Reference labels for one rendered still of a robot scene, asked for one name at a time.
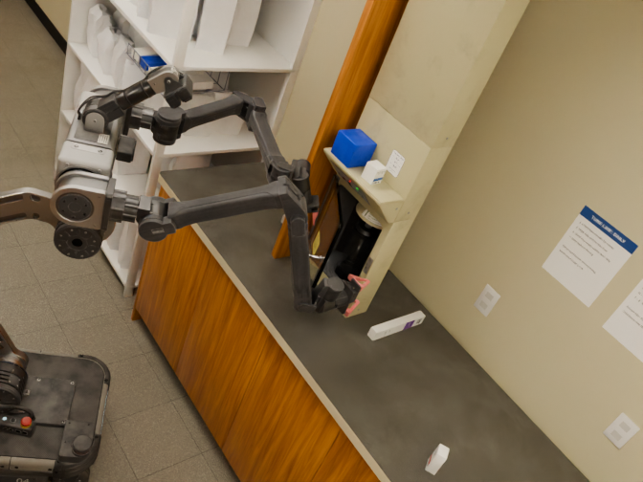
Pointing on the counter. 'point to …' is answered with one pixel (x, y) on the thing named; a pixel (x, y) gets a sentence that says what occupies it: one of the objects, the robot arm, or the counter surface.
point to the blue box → (353, 147)
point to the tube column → (443, 63)
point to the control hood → (386, 197)
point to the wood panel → (348, 96)
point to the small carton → (373, 172)
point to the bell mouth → (367, 216)
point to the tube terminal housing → (394, 134)
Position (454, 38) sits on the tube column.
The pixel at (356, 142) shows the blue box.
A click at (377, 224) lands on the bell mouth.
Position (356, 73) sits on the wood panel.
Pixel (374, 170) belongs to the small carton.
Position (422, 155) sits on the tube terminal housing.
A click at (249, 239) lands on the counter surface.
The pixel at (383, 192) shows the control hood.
